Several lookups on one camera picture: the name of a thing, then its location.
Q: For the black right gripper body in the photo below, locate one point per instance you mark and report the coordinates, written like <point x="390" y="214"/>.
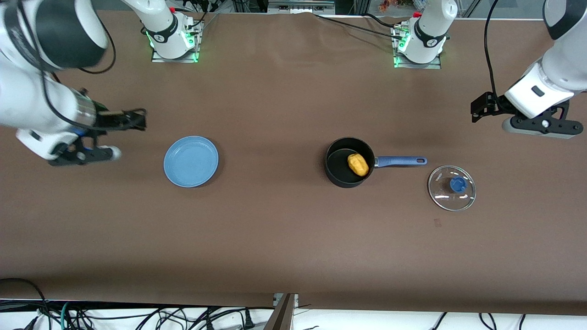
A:
<point x="109" y="119"/>

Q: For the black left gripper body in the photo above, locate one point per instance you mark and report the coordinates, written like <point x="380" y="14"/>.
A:
<point x="494" y="103"/>

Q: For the glass lid with blue knob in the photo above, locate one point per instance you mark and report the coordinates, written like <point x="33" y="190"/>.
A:
<point x="442" y="197"/>

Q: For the yellow potato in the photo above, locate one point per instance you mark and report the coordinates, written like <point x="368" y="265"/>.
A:
<point x="358" y="165"/>

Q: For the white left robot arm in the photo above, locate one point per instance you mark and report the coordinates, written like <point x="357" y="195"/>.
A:
<point x="550" y="68"/>

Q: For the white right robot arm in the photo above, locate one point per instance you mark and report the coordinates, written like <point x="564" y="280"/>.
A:
<point x="27" y="105"/>

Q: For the round blue plate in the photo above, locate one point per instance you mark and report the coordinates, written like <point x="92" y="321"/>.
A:
<point x="190" y="162"/>

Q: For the orange background objects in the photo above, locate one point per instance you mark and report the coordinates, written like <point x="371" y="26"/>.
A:
<point x="387" y="5"/>

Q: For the brown table cover mat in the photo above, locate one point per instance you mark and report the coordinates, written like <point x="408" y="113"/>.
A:
<point x="275" y="229"/>

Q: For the grey background device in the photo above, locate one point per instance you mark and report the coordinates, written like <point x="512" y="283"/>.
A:
<point x="298" y="5"/>

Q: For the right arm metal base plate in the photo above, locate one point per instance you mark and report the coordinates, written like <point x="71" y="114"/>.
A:
<point x="158" y="58"/>

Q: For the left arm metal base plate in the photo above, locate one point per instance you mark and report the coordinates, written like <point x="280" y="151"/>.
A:
<point x="412" y="66"/>

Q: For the silver metal bracket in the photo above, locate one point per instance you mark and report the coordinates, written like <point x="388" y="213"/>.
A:
<point x="296" y="300"/>

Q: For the brown table leg post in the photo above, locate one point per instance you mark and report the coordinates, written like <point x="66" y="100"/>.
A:
<point x="280" y="318"/>

